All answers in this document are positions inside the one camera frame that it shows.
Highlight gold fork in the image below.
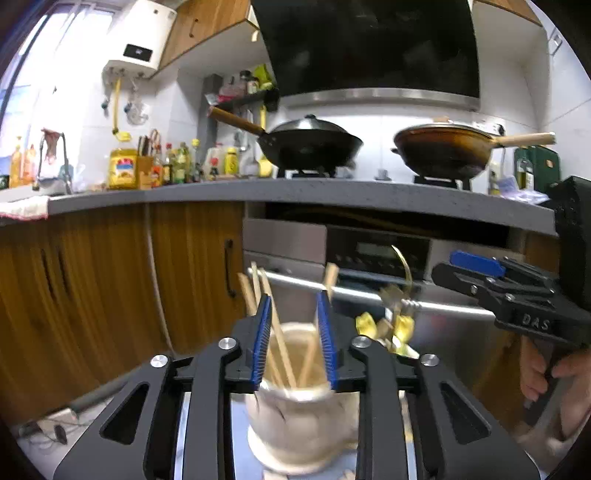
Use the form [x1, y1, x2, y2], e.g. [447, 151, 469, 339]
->
[379, 245, 416, 321]

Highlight person right hand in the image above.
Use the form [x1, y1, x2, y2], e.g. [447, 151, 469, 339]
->
[518, 336, 591, 439]

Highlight yellow tulip pick left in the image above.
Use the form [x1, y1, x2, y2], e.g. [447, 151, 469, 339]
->
[355, 312, 391, 340]

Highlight yellow tulip pick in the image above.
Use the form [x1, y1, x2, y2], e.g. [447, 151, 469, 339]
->
[355, 312, 391, 340]
[392, 315, 420, 359]

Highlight cream boot-shaped ceramic holder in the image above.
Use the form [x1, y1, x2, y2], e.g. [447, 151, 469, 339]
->
[245, 351, 360, 476]

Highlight yellow tulip pick right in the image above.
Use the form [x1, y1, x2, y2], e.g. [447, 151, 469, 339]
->
[392, 315, 420, 359]

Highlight green box on counter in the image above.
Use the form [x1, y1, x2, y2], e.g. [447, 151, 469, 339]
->
[514, 146, 561, 193]

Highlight wooden base cabinets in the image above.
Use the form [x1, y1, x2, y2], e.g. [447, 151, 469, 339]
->
[1, 202, 245, 425]

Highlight black wok with lid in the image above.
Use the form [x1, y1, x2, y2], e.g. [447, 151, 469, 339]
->
[208, 107, 363, 177]

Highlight yellow cooking oil bottle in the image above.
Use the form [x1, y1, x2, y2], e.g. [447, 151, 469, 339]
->
[108, 132, 137, 190]

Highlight black range hood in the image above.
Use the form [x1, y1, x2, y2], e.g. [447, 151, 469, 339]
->
[252, 1, 481, 111]

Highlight white water heater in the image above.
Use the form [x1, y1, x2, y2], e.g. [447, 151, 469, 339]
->
[103, 1, 177, 78]

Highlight brown wok wooden handle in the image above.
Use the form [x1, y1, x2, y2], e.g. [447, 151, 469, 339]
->
[393, 122, 556, 180]

